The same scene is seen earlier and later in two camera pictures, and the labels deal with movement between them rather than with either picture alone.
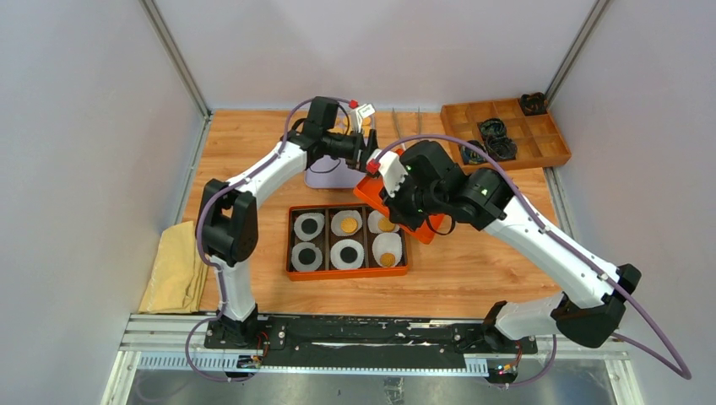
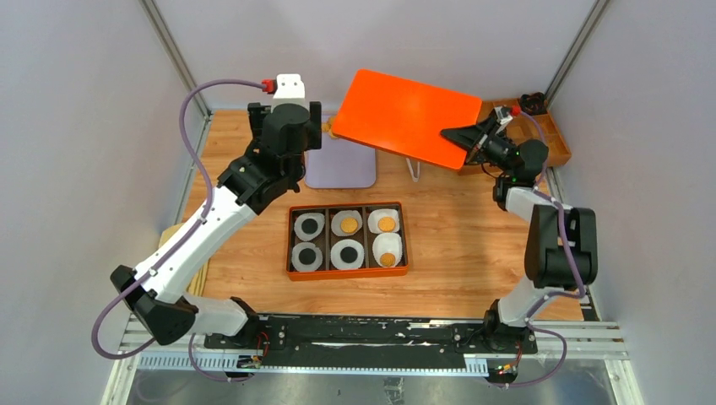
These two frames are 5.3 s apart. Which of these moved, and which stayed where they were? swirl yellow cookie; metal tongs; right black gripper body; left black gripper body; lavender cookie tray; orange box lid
Moved: orange box lid; right black gripper body; metal tongs; left black gripper body
Stayed: lavender cookie tray; swirl yellow cookie
